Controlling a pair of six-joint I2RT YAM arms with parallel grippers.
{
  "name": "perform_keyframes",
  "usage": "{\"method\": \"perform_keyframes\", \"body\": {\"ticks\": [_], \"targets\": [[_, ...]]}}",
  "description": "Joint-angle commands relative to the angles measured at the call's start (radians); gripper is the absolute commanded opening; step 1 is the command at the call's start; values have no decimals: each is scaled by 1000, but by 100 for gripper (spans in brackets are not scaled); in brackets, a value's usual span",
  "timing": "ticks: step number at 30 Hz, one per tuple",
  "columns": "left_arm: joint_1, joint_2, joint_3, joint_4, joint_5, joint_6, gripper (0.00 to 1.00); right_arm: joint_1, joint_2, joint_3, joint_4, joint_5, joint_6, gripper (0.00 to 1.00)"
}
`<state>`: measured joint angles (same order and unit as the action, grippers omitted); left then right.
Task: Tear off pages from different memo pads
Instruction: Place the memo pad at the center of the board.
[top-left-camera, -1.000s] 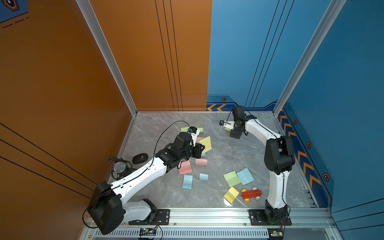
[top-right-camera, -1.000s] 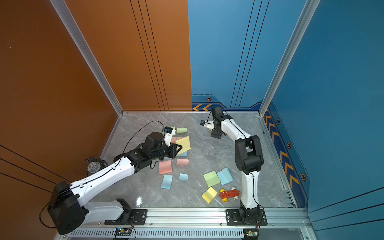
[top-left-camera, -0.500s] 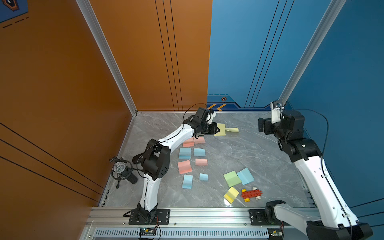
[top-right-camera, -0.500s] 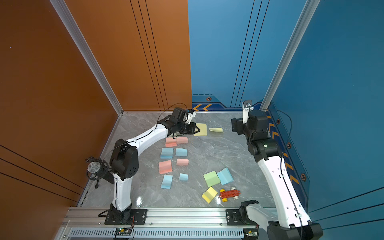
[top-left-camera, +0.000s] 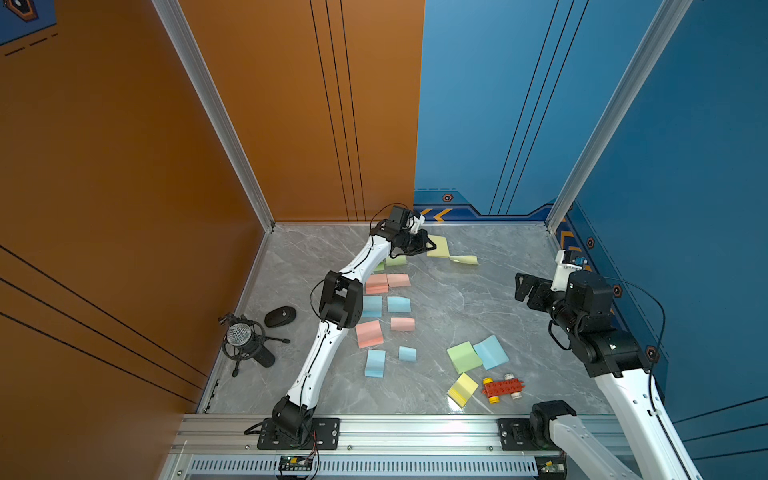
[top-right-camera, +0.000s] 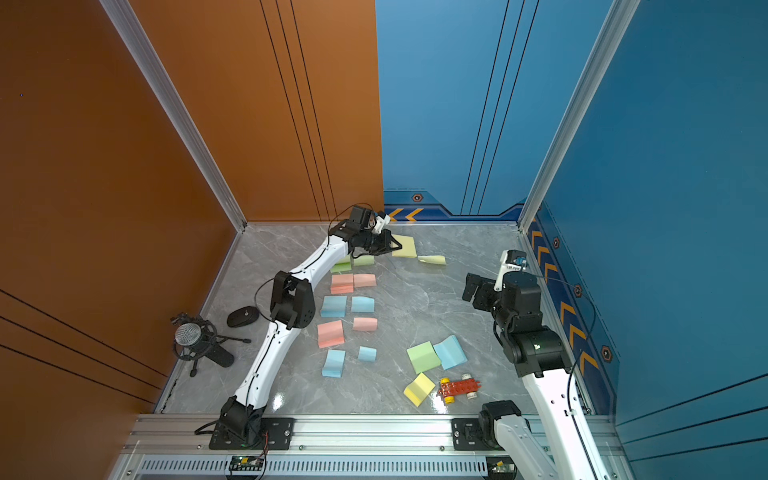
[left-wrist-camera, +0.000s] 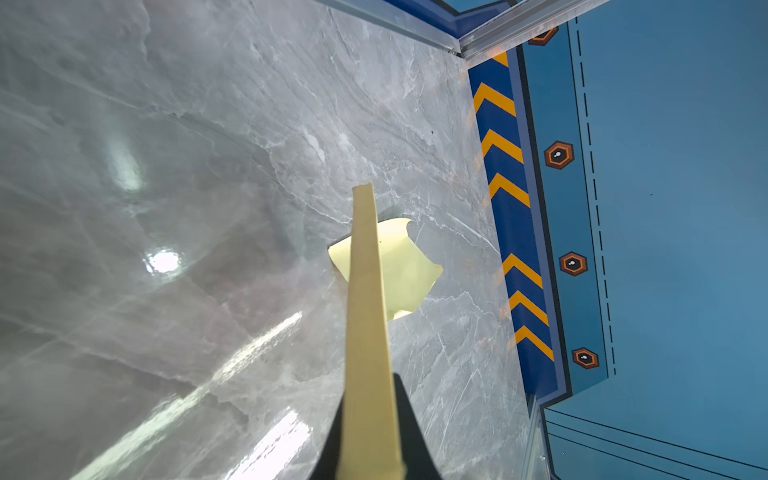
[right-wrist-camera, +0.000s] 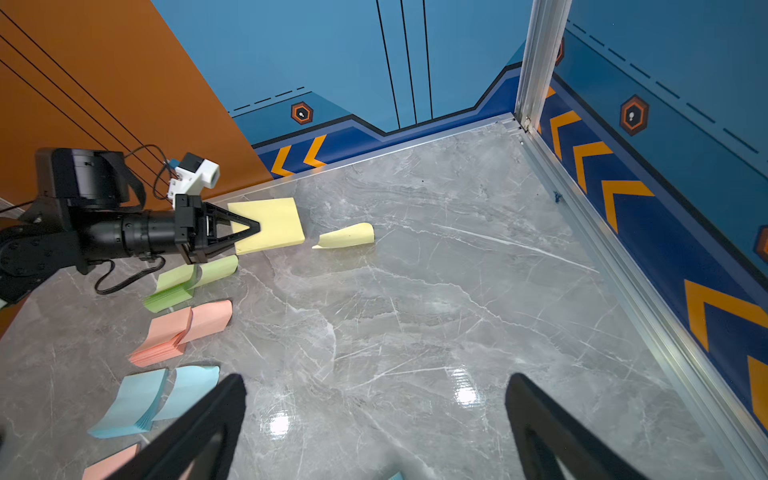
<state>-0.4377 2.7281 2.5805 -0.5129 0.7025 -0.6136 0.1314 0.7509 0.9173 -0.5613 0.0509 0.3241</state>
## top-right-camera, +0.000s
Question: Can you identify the torn pink memo page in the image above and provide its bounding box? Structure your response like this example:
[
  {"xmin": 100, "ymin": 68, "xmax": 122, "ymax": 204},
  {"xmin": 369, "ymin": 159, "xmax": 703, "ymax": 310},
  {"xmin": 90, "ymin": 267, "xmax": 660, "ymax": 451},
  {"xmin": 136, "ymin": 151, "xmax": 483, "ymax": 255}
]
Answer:
[{"xmin": 353, "ymin": 274, "xmax": 377, "ymax": 289}]

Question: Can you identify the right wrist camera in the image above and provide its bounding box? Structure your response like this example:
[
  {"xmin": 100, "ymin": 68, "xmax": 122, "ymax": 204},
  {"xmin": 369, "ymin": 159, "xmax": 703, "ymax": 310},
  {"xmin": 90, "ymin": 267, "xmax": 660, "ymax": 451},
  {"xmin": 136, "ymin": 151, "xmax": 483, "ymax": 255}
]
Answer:
[{"xmin": 494, "ymin": 249, "xmax": 528, "ymax": 292}]

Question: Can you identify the circuit board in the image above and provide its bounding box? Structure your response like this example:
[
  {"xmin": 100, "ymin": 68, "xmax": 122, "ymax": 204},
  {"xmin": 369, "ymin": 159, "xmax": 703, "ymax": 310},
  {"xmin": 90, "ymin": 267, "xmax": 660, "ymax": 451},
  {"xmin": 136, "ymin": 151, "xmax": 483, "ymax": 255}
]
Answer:
[
  {"xmin": 486, "ymin": 457, "xmax": 518, "ymax": 480},
  {"xmin": 227, "ymin": 455, "xmax": 265, "ymax": 474}
]

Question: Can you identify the red toy car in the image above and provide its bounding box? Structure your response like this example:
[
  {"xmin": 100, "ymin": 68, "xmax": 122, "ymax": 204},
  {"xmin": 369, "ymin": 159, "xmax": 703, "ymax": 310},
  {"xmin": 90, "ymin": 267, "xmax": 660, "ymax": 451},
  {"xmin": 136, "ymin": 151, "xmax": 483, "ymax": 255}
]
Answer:
[{"xmin": 438, "ymin": 374, "xmax": 481, "ymax": 405}]

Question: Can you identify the torn blue memo page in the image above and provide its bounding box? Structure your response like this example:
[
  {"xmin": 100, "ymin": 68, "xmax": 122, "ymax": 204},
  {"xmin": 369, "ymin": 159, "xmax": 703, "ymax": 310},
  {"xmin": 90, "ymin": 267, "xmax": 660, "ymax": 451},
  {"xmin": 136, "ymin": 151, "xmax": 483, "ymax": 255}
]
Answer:
[{"xmin": 350, "ymin": 296, "xmax": 375, "ymax": 313}]

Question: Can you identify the torn green memo page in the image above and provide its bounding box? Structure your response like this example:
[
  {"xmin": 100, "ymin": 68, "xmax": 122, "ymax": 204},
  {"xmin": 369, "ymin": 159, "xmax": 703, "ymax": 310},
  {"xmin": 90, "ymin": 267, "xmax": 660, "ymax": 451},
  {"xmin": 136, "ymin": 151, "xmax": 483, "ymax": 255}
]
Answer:
[{"xmin": 353, "ymin": 255, "xmax": 375, "ymax": 267}]

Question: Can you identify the aluminium front rail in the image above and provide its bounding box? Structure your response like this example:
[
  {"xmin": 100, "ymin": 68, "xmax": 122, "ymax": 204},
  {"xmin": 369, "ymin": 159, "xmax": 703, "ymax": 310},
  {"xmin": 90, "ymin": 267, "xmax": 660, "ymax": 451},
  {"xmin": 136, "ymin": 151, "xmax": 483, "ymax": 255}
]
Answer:
[{"xmin": 110, "ymin": 415, "xmax": 633, "ymax": 479}]

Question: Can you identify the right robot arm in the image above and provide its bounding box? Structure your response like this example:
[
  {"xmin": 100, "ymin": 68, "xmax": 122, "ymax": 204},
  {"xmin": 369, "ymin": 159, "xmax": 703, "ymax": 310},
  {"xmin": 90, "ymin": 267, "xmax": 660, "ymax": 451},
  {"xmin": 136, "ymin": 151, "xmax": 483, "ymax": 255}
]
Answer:
[{"xmin": 462, "ymin": 271, "xmax": 610, "ymax": 479}]

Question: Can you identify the pink fanned memo pad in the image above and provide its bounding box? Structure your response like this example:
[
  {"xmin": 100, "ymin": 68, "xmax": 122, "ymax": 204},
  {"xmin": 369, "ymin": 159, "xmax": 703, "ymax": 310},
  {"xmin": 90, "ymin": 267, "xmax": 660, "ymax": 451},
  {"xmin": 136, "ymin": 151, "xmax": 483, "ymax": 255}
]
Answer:
[{"xmin": 330, "ymin": 274, "xmax": 354, "ymax": 295}]

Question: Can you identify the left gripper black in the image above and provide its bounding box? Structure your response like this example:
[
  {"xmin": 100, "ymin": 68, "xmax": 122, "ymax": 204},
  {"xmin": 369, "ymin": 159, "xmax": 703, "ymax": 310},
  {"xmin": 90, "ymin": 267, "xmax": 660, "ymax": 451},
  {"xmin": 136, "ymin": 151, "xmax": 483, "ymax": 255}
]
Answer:
[{"xmin": 359, "ymin": 229, "xmax": 403, "ymax": 256}]

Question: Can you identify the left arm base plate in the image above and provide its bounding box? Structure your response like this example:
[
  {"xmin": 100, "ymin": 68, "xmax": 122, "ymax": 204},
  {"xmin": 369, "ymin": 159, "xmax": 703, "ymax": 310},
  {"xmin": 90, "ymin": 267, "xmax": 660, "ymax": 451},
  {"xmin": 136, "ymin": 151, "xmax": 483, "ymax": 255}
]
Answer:
[{"xmin": 208, "ymin": 417, "xmax": 295, "ymax": 451}]

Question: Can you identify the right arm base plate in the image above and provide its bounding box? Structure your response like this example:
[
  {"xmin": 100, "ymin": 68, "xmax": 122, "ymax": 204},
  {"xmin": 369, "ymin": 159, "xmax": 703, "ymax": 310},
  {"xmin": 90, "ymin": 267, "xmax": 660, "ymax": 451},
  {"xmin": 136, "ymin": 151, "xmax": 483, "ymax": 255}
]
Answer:
[{"xmin": 450, "ymin": 417, "xmax": 499, "ymax": 451}]

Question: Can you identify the yellow memo pad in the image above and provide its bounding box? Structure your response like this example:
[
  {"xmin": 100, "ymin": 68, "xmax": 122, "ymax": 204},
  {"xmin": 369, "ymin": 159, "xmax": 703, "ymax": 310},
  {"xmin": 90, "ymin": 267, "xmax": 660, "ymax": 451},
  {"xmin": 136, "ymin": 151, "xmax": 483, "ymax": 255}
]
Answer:
[
  {"xmin": 392, "ymin": 234, "xmax": 418, "ymax": 258},
  {"xmin": 403, "ymin": 373, "xmax": 436, "ymax": 407}
]

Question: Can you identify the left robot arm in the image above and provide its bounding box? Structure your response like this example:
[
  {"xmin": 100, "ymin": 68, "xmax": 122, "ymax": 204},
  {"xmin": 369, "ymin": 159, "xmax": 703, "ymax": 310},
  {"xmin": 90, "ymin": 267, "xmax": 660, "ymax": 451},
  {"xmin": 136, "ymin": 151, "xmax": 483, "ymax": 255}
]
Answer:
[{"xmin": 209, "ymin": 205, "xmax": 403, "ymax": 450}]

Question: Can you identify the green memo pad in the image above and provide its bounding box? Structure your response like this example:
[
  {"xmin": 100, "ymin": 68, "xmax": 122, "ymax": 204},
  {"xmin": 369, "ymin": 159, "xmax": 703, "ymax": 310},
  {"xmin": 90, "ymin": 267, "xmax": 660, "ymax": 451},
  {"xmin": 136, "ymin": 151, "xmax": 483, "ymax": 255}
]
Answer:
[
  {"xmin": 406, "ymin": 341, "xmax": 441, "ymax": 375},
  {"xmin": 331, "ymin": 256, "xmax": 352, "ymax": 273}
]

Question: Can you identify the right circuit board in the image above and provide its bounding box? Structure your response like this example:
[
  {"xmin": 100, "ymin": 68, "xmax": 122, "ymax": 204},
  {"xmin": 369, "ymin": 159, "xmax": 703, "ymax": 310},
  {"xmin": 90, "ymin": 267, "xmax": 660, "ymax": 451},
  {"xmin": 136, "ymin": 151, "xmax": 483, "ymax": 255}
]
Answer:
[{"xmin": 486, "ymin": 457, "xmax": 518, "ymax": 480}]

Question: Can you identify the torn yellow memo page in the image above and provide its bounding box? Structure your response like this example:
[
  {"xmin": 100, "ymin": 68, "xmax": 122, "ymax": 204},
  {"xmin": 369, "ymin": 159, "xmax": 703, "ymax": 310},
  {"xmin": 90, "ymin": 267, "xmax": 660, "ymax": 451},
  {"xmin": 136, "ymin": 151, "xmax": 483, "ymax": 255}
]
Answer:
[{"xmin": 417, "ymin": 255, "xmax": 447, "ymax": 266}]

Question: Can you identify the black computer mouse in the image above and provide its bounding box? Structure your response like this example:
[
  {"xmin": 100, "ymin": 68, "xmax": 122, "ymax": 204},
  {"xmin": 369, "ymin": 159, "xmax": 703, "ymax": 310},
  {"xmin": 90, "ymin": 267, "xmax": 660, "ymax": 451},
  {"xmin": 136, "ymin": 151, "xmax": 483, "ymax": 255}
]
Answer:
[{"xmin": 226, "ymin": 305, "xmax": 261, "ymax": 328}]

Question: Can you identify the left circuit board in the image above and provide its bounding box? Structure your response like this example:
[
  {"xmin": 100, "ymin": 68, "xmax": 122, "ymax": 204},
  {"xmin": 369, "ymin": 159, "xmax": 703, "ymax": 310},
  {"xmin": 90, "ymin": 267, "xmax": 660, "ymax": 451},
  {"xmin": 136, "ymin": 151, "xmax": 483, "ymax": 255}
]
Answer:
[{"xmin": 227, "ymin": 455, "xmax": 265, "ymax": 474}]

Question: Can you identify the yellow memo pad front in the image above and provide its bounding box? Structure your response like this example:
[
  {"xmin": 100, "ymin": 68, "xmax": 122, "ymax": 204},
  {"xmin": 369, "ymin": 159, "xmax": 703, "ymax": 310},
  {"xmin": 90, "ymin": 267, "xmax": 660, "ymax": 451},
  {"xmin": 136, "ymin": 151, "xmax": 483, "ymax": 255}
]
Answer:
[{"xmin": 403, "ymin": 373, "xmax": 436, "ymax": 407}]

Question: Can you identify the blue memo pad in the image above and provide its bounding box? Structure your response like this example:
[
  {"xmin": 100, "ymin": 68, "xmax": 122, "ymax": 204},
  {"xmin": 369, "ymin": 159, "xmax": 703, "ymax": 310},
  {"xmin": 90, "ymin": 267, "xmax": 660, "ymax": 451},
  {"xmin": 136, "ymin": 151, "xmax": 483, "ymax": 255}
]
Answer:
[
  {"xmin": 433, "ymin": 335, "xmax": 468, "ymax": 370},
  {"xmin": 321, "ymin": 350, "xmax": 346, "ymax": 378},
  {"xmin": 320, "ymin": 296, "xmax": 348, "ymax": 318}
]

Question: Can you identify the black microphone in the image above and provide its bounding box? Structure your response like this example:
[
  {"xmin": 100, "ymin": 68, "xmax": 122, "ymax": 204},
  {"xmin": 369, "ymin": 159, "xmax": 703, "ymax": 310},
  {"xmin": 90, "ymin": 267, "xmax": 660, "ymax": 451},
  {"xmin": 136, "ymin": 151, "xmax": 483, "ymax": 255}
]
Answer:
[{"xmin": 170, "ymin": 312, "xmax": 251, "ymax": 378}]

